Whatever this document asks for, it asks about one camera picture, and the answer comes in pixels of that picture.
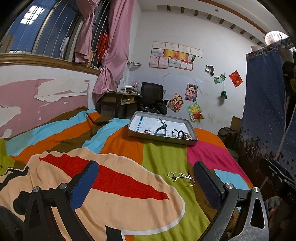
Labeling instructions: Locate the cartoon boy poster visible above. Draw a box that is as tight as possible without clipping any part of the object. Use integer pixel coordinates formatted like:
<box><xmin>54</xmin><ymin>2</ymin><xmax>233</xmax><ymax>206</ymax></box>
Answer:
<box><xmin>184</xmin><ymin>83</ymin><xmax>198</xmax><ymax>102</ymax></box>

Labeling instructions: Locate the black office chair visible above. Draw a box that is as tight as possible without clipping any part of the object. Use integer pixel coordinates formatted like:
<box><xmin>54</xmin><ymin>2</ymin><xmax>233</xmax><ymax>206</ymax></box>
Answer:
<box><xmin>139</xmin><ymin>82</ymin><xmax>164</xmax><ymax>114</ymax></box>

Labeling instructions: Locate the dark wooden desk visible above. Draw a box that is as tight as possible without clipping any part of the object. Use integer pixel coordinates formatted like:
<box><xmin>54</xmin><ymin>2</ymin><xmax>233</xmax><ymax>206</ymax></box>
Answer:
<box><xmin>96</xmin><ymin>91</ymin><xmax>141</xmax><ymax>118</ymax></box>

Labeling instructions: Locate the silver keychain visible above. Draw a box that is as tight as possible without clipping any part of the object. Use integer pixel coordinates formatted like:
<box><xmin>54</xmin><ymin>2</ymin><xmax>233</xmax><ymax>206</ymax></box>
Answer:
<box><xmin>168</xmin><ymin>172</ymin><xmax>195</xmax><ymax>186</ymax></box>

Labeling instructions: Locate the light blue smart watch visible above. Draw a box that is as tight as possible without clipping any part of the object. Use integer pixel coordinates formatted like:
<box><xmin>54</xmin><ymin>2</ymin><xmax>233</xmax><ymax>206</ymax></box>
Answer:
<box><xmin>154</xmin><ymin>118</ymin><xmax>168</xmax><ymax>137</ymax></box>

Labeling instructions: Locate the group of wall certificates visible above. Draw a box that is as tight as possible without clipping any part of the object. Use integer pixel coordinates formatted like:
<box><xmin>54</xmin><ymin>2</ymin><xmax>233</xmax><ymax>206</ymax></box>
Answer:
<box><xmin>149</xmin><ymin>41</ymin><xmax>203</xmax><ymax>71</ymax></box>

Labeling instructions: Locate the brown cardboard box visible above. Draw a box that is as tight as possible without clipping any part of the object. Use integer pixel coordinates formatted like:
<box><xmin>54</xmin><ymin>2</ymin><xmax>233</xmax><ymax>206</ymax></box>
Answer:
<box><xmin>231</xmin><ymin>115</ymin><xmax>243</xmax><ymax>130</ymax></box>

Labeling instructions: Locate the dark floor bag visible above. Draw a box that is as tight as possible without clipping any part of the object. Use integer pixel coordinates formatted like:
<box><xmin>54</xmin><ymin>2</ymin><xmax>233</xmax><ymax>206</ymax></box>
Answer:
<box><xmin>217</xmin><ymin>127</ymin><xmax>240</xmax><ymax>150</ymax></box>

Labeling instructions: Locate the pink curtain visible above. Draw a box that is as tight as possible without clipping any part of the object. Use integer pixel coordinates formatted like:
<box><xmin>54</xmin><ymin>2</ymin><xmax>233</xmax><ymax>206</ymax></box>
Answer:
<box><xmin>92</xmin><ymin>0</ymin><xmax>136</xmax><ymax>103</ymax></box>
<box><xmin>74</xmin><ymin>0</ymin><xmax>102</xmax><ymax>64</ymax></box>

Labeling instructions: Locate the white desk lamp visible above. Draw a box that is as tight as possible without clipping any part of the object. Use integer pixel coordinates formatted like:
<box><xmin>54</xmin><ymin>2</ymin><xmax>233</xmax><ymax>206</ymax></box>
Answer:
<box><xmin>116</xmin><ymin>75</ymin><xmax>127</xmax><ymax>92</ymax></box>

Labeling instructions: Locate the colourful striped blanket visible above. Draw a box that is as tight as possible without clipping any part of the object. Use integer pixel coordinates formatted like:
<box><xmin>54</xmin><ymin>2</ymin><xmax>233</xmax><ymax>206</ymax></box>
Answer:
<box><xmin>0</xmin><ymin>107</ymin><xmax>253</xmax><ymax>241</ymax></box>

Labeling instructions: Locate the metal window grille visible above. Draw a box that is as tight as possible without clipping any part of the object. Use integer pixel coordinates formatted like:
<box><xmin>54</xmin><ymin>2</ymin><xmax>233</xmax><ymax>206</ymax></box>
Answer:
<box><xmin>0</xmin><ymin>0</ymin><xmax>109</xmax><ymax>70</ymax></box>

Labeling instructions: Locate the wooden window sill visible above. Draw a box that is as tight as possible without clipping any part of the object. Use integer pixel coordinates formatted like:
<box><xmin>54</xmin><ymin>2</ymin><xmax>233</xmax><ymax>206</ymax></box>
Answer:
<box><xmin>0</xmin><ymin>53</ymin><xmax>102</xmax><ymax>76</ymax></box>

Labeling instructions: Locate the blue printed curtain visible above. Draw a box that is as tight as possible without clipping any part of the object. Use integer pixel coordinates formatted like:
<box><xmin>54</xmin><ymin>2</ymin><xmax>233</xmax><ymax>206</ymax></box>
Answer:
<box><xmin>238</xmin><ymin>38</ymin><xmax>296</xmax><ymax>176</ymax></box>

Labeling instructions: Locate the yellow bear poster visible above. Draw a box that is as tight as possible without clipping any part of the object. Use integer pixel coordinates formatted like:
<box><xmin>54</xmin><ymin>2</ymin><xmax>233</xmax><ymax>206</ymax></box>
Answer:
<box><xmin>187</xmin><ymin>102</ymin><xmax>204</xmax><ymax>122</ymax></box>

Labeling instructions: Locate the red paper wall decoration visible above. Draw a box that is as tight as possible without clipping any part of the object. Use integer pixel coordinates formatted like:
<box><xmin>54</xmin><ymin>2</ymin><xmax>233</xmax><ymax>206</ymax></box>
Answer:
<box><xmin>229</xmin><ymin>70</ymin><xmax>244</xmax><ymax>88</ymax></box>

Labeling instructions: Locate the cartoon family poster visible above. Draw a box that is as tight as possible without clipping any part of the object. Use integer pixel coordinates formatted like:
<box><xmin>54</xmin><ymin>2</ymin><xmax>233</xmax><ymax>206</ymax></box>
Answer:
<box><xmin>166</xmin><ymin>93</ymin><xmax>185</xmax><ymax>113</ymax></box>

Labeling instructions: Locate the black bag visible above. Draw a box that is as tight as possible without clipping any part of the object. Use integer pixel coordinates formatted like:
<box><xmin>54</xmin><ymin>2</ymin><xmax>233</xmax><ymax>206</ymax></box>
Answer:
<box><xmin>154</xmin><ymin>100</ymin><xmax>170</xmax><ymax>114</ymax></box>

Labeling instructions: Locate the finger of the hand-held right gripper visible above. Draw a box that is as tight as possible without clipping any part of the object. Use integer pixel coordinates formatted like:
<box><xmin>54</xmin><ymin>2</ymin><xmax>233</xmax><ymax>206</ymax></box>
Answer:
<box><xmin>276</xmin><ymin>159</ymin><xmax>296</xmax><ymax>181</ymax></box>
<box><xmin>259</xmin><ymin>158</ymin><xmax>290</xmax><ymax>184</ymax></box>

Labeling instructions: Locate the orange hanging cloth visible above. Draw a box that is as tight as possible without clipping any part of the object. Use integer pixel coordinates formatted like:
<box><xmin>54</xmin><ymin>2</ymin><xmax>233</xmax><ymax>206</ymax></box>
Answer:
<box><xmin>97</xmin><ymin>31</ymin><xmax>109</xmax><ymax>56</ymax></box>

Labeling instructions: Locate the wire clothes hanger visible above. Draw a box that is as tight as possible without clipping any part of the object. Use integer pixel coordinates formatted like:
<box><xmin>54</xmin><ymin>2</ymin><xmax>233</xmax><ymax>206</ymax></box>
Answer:
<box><xmin>141</xmin><ymin>107</ymin><xmax>162</xmax><ymax>114</ymax></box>

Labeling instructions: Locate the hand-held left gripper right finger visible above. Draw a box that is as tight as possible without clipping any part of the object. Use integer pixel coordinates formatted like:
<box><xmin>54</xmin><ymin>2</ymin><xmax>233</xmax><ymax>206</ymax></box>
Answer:
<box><xmin>193</xmin><ymin>161</ymin><xmax>270</xmax><ymax>241</ymax></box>

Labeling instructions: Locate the grey cardboard tray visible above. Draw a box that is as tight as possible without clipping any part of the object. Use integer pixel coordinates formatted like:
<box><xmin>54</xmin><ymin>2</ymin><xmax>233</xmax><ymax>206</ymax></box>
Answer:
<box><xmin>128</xmin><ymin>111</ymin><xmax>198</xmax><ymax>146</ymax></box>

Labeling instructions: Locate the white ceiling lamp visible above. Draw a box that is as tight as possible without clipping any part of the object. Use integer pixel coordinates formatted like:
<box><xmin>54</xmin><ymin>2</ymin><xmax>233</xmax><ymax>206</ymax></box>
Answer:
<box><xmin>265</xmin><ymin>31</ymin><xmax>289</xmax><ymax>46</ymax></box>

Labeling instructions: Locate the stack of books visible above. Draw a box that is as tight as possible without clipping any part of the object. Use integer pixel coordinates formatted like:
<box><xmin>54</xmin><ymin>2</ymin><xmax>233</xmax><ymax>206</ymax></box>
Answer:
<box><xmin>120</xmin><ymin>86</ymin><xmax>140</xmax><ymax>94</ymax></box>

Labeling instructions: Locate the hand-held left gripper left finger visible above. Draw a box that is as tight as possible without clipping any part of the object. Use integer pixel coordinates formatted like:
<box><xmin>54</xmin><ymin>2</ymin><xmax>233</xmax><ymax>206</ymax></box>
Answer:
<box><xmin>23</xmin><ymin>160</ymin><xmax>99</xmax><ymax>241</ymax></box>

